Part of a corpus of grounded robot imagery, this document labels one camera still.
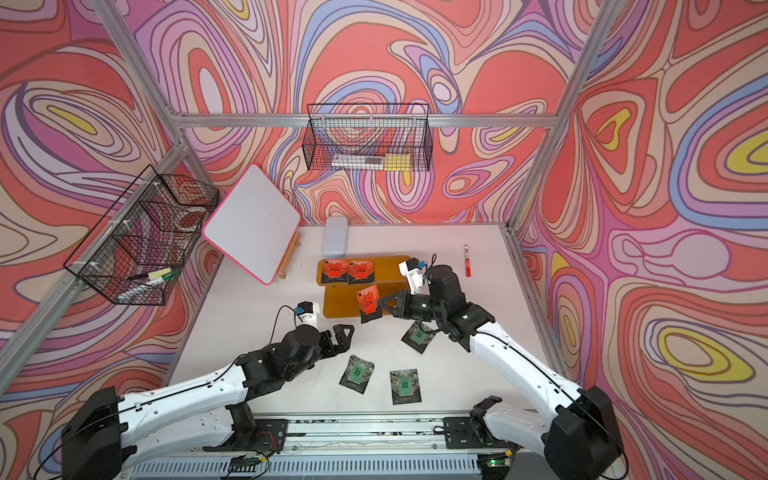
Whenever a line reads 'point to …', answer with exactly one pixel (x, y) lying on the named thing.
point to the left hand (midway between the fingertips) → (348, 334)
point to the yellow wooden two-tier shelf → (340, 299)
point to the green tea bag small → (357, 374)
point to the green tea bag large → (405, 386)
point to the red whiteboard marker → (468, 264)
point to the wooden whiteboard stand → (296, 243)
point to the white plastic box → (335, 234)
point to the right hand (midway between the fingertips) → (381, 310)
